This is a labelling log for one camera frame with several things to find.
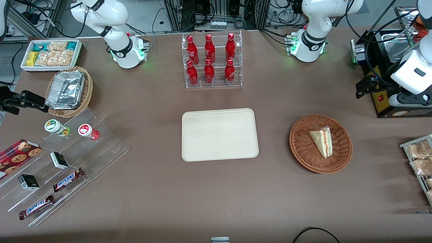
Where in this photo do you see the clear acrylic stepped display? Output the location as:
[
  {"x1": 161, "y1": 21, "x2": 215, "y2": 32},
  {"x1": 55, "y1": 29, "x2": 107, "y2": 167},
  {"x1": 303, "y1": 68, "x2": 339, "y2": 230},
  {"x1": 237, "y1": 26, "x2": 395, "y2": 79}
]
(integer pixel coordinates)
[{"x1": 0, "y1": 107, "x2": 129, "y2": 227}]

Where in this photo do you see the beige plastic tray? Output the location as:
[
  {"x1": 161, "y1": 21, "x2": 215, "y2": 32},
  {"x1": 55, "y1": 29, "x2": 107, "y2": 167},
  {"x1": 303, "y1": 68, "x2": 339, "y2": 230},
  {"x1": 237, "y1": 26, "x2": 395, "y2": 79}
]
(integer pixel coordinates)
[{"x1": 182, "y1": 108, "x2": 260, "y2": 162}]

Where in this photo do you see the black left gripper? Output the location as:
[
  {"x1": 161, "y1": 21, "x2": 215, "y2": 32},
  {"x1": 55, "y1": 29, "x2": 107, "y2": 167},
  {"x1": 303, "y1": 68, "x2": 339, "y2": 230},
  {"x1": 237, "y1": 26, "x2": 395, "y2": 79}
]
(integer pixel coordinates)
[{"x1": 355, "y1": 76, "x2": 399, "y2": 99}]

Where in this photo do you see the brown wicker basket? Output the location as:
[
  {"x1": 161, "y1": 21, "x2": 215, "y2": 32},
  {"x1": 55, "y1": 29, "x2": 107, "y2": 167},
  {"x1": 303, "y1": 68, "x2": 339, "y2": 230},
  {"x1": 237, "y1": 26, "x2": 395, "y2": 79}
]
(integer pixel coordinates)
[{"x1": 289, "y1": 114, "x2": 353, "y2": 174}]

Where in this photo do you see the aluminium frame rack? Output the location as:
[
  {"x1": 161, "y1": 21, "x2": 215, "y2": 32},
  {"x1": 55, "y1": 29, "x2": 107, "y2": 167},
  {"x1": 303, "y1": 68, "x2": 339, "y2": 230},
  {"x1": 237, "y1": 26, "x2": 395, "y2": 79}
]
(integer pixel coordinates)
[{"x1": 6, "y1": 0, "x2": 62, "y2": 38}]

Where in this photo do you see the clear bag of crackers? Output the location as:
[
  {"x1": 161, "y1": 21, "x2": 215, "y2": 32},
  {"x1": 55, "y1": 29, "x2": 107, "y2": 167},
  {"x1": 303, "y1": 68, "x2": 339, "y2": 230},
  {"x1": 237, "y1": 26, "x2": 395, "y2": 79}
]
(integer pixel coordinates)
[
  {"x1": 35, "y1": 50, "x2": 74, "y2": 67},
  {"x1": 47, "y1": 41, "x2": 69, "y2": 52}
]

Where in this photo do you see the small black box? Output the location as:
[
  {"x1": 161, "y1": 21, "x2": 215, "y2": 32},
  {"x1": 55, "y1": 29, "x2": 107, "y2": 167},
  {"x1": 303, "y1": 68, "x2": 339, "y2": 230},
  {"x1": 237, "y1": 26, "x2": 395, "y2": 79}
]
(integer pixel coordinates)
[
  {"x1": 18, "y1": 174, "x2": 40, "y2": 191},
  {"x1": 50, "y1": 152, "x2": 69, "y2": 170}
]

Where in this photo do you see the green lid cup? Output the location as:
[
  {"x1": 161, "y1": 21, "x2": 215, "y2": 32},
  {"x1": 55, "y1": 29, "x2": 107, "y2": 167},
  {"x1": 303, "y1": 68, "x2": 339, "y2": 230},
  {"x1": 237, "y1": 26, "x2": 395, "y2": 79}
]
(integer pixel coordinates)
[{"x1": 44, "y1": 119, "x2": 71, "y2": 137}]

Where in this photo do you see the Snickers bar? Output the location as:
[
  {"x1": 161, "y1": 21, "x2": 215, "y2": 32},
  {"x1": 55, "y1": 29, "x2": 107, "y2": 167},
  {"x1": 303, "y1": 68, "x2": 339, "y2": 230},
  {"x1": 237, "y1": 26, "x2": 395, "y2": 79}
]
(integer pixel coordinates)
[
  {"x1": 18, "y1": 194, "x2": 55, "y2": 220},
  {"x1": 52, "y1": 167, "x2": 85, "y2": 193}
]

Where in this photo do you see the light wicker basket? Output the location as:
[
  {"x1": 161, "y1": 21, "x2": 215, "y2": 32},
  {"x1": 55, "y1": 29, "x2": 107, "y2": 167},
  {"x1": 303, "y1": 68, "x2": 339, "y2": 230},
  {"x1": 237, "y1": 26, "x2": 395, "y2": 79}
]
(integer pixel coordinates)
[{"x1": 45, "y1": 66, "x2": 93, "y2": 118}]

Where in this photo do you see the white snack bin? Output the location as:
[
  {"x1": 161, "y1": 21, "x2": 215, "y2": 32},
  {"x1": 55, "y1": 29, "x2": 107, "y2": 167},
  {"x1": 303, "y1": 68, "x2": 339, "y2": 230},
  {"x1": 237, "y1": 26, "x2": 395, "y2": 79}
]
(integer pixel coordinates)
[{"x1": 21, "y1": 39, "x2": 83, "y2": 73}]

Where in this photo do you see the clear acrylic bottle rack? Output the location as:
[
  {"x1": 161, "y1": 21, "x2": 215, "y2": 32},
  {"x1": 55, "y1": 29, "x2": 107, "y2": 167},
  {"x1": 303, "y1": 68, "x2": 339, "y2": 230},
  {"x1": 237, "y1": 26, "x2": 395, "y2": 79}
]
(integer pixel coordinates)
[{"x1": 181, "y1": 30, "x2": 243, "y2": 89}]

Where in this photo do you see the black floor cable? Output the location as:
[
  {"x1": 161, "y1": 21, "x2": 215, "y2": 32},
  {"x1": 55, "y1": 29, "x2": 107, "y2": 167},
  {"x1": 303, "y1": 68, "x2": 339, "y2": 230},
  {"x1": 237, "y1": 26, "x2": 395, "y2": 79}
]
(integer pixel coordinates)
[{"x1": 292, "y1": 227, "x2": 342, "y2": 243}]

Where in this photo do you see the red cola bottle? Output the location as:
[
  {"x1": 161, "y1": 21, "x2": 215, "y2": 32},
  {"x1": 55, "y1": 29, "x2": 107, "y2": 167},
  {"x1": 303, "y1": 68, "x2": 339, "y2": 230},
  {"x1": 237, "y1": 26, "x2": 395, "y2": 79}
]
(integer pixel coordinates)
[
  {"x1": 204, "y1": 34, "x2": 216, "y2": 64},
  {"x1": 225, "y1": 33, "x2": 236, "y2": 61},
  {"x1": 186, "y1": 35, "x2": 200, "y2": 65},
  {"x1": 204, "y1": 59, "x2": 215, "y2": 84},
  {"x1": 224, "y1": 59, "x2": 236, "y2": 83},
  {"x1": 186, "y1": 60, "x2": 199, "y2": 86}
]

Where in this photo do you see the black food warmer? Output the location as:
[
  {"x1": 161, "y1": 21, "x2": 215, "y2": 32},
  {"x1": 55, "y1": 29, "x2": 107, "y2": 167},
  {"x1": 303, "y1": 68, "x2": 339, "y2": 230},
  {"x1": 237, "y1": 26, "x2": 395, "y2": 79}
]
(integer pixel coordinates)
[{"x1": 350, "y1": 6, "x2": 432, "y2": 118}]

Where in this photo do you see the triangle sandwich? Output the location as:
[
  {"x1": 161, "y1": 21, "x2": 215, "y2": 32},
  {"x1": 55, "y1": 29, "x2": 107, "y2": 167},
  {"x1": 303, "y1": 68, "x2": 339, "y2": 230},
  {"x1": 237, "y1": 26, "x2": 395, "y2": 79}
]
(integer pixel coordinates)
[{"x1": 309, "y1": 126, "x2": 333, "y2": 159}]

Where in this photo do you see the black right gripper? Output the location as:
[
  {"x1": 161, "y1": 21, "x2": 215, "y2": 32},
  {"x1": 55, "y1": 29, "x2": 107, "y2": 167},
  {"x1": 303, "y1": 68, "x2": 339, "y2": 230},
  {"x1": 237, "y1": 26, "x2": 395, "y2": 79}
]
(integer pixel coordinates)
[{"x1": 0, "y1": 87, "x2": 50, "y2": 115}]

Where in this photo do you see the grey wire rack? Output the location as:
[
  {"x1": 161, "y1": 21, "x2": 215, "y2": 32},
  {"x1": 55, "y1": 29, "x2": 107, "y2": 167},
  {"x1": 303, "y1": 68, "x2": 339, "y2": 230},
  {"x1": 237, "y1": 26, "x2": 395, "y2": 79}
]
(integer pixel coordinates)
[{"x1": 399, "y1": 134, "x2": 432, "y2": 207}]

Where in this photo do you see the stack of foil trays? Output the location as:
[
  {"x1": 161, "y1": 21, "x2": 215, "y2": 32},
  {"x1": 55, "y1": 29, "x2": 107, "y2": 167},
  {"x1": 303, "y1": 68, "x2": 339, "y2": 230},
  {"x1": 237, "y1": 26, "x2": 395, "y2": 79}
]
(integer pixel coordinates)
[{"x1": 45, "y1": 71, "x2": 85, "y2": 110}]

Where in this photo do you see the steel warmer pan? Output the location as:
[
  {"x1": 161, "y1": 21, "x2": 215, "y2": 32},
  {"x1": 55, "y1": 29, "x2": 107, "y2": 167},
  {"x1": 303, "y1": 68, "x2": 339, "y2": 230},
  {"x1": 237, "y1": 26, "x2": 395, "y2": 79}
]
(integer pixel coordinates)
[{"x1": 384, "y1": 39, "x2": 411, "y2": 63}]

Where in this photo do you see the red cookie box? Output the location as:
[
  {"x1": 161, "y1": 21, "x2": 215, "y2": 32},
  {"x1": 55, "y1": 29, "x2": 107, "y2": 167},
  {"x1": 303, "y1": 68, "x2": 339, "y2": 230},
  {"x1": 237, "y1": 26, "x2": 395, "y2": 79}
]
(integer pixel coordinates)
[{"x1": 0, "y1": 139, "x2": 42, "y2": 180}]

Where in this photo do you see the red lid cup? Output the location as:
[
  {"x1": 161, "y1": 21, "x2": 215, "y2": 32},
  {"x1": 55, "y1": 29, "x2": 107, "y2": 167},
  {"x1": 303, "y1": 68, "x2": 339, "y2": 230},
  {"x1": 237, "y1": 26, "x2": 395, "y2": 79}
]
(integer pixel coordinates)
[{"x1": 78, "y1": 124, "x2": 100, "y2": 141}]

